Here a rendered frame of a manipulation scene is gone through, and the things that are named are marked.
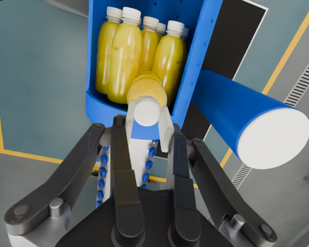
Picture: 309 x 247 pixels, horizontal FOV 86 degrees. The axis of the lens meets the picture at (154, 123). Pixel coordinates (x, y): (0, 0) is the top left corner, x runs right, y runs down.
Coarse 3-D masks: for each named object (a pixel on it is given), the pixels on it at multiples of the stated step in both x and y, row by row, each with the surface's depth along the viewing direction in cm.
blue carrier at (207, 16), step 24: (96, 0) 38; (120, 0) 45; (144, 0) 48; (168, 0) 48; (192, 0) 46; (216, 0) 31; (96, 24) 40; (192, 24) 47; (96, 48) 43; (192, 48) 32; (192, 72) 35; (96, 96) 51; (96, 120) 38
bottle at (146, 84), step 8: (144, 72) 37; (152, 72) 38; (136, 80) 29; (144, 80) 27; (152, 80) 28; (160, 80) 35; (136, 88) 26; (144, 88) 25; (152, 88) 25; (160, 88) 27; (128, 96) 27; (136, 96) 25; (144, 96) 24; (152, 96) 24; (160, 96) 26; (128, 104) 27; (160, 104) 26
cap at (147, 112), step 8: (136, 104) 22; (144, 104) 22; (152, 104) 22; (136, 112) 23; (144, 112) 23; (152, 112) 23; (160, 112) 23; (136, 120) 23; (144, 120) 23; (152, 120) 23
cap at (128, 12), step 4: (124, 8) 35; (128, 8) 34; (132, 8) 34; (124, 12) 35; (128, 12) 35; (132, 12) 35; (136, 12) 35; (140, 12) 36; (124, 16) 35; (128, 16) 35; (132, 16) 35; (136, 16) 35
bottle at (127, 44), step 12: (120, 24) 36; (132, 24) 36; (120, 36) 36; (132, 36) 36; (120, 48) 36; (132, 48) 36; (120, 60) 37; (132, 60) 38; (120, 72) 38; (132, 72) 39; (108, 84) 42; (120, 84) 40; (108, 96) 42; (120, 96) 41
